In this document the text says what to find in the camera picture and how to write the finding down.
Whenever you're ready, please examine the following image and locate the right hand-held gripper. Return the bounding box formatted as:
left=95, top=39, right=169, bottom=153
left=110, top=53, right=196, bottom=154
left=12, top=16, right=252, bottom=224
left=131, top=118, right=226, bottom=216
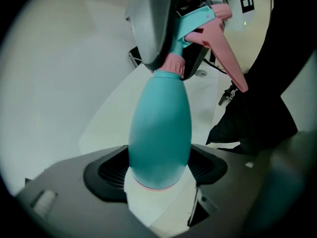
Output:
left=182, top=0, right=273, bottom=80

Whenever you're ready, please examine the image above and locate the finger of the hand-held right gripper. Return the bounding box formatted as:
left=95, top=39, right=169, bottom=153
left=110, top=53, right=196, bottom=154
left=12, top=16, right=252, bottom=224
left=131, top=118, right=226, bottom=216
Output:
left=124, top=0, right=185, bottom=72

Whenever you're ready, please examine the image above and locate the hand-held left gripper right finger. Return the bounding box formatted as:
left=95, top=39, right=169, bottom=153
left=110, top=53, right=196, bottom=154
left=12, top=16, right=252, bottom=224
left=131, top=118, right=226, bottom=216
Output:
left=187, top=130, right=317, bottom=238

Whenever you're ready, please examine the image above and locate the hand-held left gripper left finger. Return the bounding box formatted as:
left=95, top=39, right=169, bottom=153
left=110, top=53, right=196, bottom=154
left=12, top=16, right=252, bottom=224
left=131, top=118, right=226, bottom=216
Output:
left=14, top=144, right=149, bottom=238

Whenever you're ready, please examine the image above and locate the pink teal spray nozzle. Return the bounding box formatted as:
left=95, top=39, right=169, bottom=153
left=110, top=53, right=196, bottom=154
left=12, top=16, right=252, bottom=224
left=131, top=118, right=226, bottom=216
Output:
left=161, top=4, right=249, bottom=94

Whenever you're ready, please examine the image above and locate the teal spray bottle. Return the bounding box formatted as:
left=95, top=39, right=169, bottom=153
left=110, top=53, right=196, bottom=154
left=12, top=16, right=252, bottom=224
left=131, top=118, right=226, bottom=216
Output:
left=127, top=69, right=193, bottom=192

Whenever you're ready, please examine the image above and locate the white table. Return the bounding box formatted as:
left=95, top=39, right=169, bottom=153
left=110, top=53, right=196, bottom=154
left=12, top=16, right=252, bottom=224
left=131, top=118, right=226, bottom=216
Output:
left=79, top=63, right=232, bottom=235

